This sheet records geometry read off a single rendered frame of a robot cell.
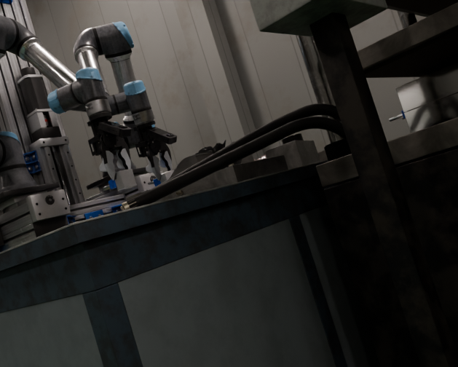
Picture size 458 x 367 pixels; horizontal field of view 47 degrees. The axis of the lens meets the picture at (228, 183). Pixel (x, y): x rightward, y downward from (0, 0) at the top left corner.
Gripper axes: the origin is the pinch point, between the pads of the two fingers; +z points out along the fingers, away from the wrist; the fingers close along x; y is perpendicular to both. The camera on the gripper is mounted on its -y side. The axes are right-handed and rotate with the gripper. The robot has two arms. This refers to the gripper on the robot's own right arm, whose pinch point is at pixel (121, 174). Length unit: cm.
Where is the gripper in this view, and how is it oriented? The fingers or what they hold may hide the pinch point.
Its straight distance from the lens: 170.0
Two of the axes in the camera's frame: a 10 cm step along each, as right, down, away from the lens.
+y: -7.1, 2.6, 6.5
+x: -6.4, 1.6, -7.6
